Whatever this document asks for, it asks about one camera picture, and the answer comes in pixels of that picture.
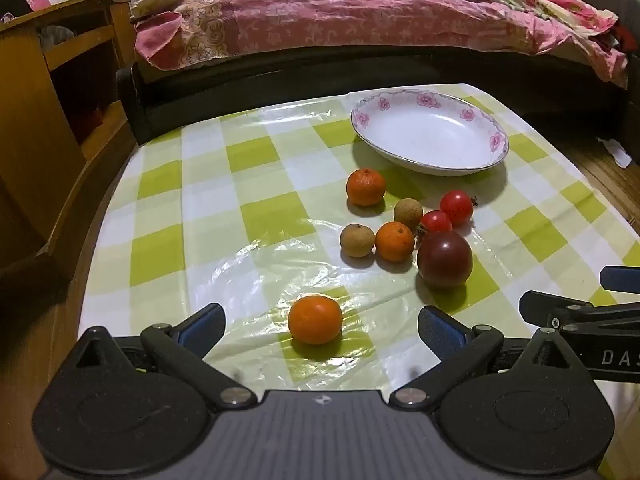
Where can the green checked plastic tablecloth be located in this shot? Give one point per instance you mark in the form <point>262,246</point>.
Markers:
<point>200,210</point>

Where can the dark purple tomato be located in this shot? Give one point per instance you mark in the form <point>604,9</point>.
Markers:
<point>444,259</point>

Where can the brown longan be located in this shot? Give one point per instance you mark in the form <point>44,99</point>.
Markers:
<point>357,240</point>
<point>408,212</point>

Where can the large dimpled mandarin orange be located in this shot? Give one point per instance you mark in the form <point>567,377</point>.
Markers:
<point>366,187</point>

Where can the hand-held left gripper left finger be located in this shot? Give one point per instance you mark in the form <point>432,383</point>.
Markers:
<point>202,329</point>

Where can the white paper scrap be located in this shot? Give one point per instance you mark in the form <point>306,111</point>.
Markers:
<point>616,152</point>

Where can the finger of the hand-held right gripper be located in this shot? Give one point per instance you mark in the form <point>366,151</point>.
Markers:
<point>622,279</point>
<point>555,307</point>

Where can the red garment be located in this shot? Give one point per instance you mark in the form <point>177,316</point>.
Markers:
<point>621,37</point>

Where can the white floral-rimmed plate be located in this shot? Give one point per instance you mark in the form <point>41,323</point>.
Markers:
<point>430,132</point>

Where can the pink floral blanket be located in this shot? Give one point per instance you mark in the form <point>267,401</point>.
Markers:
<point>325,15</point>

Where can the wooden cabinet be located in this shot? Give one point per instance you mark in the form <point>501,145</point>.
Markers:
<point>30,120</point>

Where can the dark bed frame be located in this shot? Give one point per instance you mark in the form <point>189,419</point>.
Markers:
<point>250,85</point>

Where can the red cherry tomato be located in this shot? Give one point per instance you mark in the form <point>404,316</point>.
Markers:
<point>456,207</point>
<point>436,221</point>

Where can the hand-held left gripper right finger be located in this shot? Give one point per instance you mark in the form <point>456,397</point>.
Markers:
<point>440,328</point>

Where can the small dimpled mandarin orange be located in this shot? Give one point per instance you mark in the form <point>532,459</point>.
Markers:
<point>395,241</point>

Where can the smooth mandarin orange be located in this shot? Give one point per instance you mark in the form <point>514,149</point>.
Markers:
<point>315,319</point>

